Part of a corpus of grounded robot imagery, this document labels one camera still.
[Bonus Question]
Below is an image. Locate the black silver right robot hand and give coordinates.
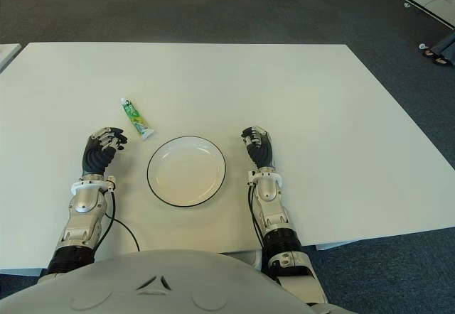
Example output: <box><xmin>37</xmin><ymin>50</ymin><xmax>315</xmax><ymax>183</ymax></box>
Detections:
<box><xmin>240</xmin><ymin>126</ymin><xmax>277</xmax><ymax>170</ymax></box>

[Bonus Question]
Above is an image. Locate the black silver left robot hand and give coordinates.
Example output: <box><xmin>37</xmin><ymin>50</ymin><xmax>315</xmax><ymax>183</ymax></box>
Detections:
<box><xmin>82</xmin><ymin>126</ymin><xmax>129</xmax><ymax>178</ymax></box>

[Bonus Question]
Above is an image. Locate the green white toothpaste tube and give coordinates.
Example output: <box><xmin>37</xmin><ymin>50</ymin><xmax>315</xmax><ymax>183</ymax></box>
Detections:
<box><xmin>119</xmin><ymin>97</ymin><xmax>156</xmax><ymax>142</ymax></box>

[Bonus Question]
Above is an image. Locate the white plate with black rim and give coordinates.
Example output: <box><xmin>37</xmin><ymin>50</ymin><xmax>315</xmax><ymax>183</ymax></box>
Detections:
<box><xmin>146</xmin><ymin>135</ymin><xmax>227</xmax><ymax>209</ymax></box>

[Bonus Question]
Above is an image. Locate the white side table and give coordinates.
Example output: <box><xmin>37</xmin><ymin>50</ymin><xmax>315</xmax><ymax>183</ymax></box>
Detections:
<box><xmin>0</xmin><ymin>43</ymin><xmax>21</xmax><ymax>74</ymax></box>

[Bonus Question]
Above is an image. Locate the grey robot torso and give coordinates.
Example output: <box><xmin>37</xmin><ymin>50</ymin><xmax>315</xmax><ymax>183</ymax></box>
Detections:
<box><xmin>0</xmin><ymin>249</ymin><xmax>314</xmax><ymax>314</ymax></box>

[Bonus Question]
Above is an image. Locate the grey trouser leg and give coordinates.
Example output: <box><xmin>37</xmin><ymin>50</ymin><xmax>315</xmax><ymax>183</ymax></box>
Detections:
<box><xmin>430</xmin><ymin>29</ymin><xmax>455</xmax><ymax>61</ymax></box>

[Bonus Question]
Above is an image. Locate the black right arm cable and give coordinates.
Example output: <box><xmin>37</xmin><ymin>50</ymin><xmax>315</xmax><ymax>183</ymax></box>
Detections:
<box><xmin>247</xmin><ymin>182</ymin><xmax>267</xmax><ymax>251</ymax></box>

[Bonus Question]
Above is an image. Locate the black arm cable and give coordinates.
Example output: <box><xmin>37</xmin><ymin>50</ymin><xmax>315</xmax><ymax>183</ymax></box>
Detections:
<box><xmin>102</xmin><ymin>185</ymin><xmax>141</xmax><ymax>253</ymax></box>
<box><xmin>247</xmin><ymin>182</ymin><xmax>267</xmax><ymax>251</ymax></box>

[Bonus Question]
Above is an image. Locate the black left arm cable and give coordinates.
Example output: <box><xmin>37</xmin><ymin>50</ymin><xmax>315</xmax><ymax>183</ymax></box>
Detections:
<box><xmin>102</xmin><ymin>185</ymin><xmax>141</xmax><ymax>253</ymax></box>

